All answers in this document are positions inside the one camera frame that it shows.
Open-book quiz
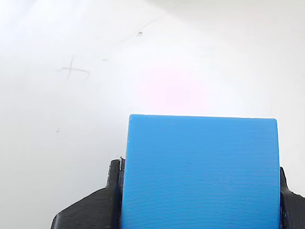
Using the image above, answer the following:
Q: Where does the blue plastic cube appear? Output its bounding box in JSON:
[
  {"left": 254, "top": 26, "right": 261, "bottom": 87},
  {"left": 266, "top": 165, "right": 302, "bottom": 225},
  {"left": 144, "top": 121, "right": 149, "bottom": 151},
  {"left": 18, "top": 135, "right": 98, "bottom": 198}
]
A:
[{"left": 120, "top": 114, "right": 282, "bottom": 229}]

